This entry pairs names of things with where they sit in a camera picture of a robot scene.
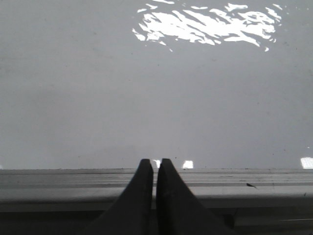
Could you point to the white whiteboard with aluminium frame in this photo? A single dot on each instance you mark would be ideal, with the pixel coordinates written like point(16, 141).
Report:
point(88, 88)

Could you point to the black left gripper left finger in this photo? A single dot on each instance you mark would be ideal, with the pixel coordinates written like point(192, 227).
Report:
point(130, 213)

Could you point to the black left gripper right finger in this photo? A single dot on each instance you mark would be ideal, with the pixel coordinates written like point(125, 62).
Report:
point(179, 212)

